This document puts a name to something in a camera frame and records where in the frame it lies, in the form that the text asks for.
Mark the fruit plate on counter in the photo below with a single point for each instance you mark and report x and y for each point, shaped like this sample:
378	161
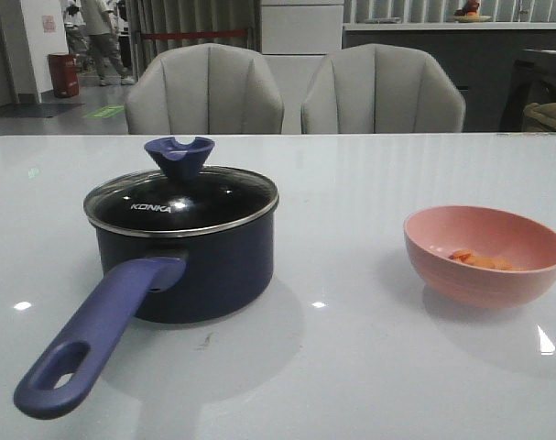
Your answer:
469	13

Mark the olive cushion seat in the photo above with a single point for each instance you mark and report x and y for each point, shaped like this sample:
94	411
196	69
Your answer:
539	117

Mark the orange ham slices pile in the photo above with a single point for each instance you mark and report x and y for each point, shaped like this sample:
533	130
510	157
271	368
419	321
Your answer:
471	258

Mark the grey counter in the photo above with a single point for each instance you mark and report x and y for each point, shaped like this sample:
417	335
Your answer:
498	67

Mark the left beige upholstered chair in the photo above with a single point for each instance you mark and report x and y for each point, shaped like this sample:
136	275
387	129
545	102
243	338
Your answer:
206	89

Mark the dark blue saucepan purple handle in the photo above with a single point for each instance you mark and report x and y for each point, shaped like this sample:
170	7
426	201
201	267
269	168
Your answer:
163	280

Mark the red trash bin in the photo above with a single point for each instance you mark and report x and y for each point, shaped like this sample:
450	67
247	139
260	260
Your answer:
63	75

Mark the right beige upholstered chair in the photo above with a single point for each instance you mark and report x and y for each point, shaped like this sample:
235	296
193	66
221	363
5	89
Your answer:
381	89

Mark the white cabinet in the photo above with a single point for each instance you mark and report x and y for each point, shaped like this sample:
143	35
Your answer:
295	35

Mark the red barrier tape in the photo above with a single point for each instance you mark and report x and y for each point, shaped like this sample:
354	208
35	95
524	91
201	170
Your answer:
229	33

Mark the glass pot lid purple knob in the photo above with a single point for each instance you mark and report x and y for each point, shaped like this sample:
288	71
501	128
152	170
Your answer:
182	197

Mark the person in grey trousers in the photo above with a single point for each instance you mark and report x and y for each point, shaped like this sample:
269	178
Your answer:
100	30

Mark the beige upholstered chair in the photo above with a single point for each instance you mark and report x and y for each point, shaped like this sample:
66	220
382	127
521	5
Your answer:
381	89
206	89

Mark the pink bowl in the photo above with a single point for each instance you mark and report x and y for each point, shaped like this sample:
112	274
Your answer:
433	233

